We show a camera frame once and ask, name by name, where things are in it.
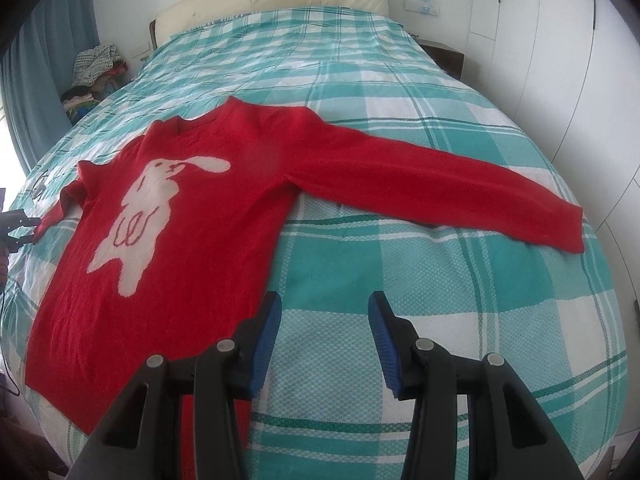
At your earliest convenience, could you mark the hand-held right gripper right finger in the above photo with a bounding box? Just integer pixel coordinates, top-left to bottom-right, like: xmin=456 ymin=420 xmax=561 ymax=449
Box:
xmin=367 ymin=291 xmax=586 ymax=480

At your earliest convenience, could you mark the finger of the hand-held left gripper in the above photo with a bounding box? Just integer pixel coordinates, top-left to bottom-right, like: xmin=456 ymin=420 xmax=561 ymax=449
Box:
xmin=0 ymin=231 xmax=37 ymax=252
xmin=0 ymin=208 xmax=44 ymax=228

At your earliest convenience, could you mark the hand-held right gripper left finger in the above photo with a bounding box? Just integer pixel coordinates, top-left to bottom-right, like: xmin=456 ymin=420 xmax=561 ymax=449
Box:
xmin=67 ymin=291 xmax=283 ymax=480

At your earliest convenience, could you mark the red sweater with white rabbit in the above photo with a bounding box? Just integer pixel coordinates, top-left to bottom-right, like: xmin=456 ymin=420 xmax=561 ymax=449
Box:
xmin=25 ymin=96 xmax=587 ymax=436

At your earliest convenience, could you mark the pile of clothes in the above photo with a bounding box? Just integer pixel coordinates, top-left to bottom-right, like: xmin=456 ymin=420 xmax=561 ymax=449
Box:
xmin=60 ymin=44 xmax=129 ymax=126

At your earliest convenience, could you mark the blue curtain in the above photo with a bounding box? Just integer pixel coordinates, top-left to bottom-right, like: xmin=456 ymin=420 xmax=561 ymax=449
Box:
xmin=0 ymin=0 xmax=101 ymax=176

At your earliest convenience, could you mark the teal plaid bed sheet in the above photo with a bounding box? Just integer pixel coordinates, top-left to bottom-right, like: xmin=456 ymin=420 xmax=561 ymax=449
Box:
xmin=0 ymin=5 xmax=632 ymax=480

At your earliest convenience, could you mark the dark wooden nightstand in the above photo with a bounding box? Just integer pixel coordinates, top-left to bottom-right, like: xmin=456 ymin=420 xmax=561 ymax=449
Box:
xmin=416 ymin=37 xmax=466 ymax=81

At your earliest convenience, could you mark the white wardrobe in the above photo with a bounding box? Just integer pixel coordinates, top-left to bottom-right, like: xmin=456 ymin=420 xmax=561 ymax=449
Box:
xmin=469 ymin=0 xmax=640 ymax=321

